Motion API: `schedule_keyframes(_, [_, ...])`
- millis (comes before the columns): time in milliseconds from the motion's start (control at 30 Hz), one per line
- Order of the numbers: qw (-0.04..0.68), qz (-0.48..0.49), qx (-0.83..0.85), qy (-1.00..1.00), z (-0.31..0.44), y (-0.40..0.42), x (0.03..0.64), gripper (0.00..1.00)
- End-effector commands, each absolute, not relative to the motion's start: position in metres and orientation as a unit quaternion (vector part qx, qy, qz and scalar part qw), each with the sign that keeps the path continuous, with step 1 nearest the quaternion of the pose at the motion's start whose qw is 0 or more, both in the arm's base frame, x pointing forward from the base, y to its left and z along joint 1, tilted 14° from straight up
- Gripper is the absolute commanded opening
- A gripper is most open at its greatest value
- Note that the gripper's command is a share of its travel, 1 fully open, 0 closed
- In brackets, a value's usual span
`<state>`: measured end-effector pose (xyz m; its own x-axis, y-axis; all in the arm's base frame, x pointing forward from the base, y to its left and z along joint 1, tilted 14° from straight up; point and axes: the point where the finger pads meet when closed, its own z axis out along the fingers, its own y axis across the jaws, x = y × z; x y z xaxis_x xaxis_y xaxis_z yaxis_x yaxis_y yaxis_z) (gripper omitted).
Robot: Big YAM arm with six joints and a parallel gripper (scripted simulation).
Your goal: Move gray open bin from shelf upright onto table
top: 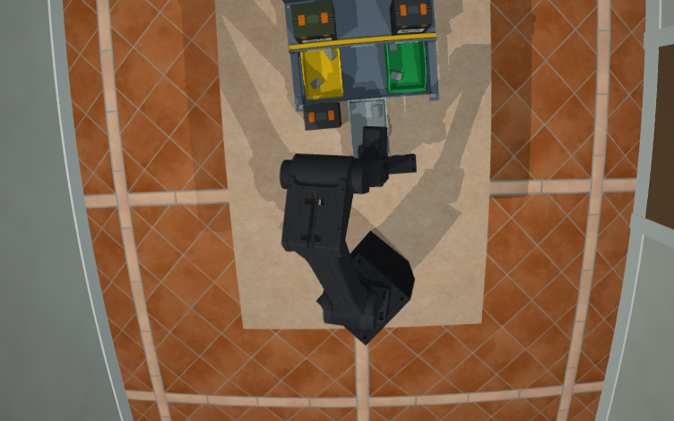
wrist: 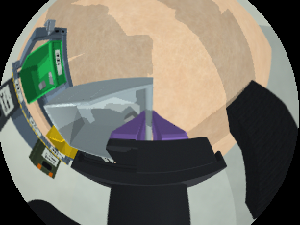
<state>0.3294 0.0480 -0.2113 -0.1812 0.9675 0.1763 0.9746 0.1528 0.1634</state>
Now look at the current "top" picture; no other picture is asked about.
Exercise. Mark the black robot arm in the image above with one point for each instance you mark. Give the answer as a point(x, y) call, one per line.
point(317, 232)

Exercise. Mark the yellow flat bar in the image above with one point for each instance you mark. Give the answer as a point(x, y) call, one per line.
point(351, 41)

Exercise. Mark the yellow open bin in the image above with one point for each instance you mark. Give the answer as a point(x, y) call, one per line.
point(316, 64)

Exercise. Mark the green open bin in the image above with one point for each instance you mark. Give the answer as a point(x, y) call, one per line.
point(410, 60)

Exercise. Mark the dark grey tool case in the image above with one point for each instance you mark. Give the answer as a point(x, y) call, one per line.
point(410, 16)

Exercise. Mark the black tool case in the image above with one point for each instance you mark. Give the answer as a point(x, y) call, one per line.
point(322, 116)

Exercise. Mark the dark green hard case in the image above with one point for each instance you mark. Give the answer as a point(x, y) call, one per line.
point(313, 22)

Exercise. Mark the grey bin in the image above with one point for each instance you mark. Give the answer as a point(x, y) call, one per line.
point(360, 114)

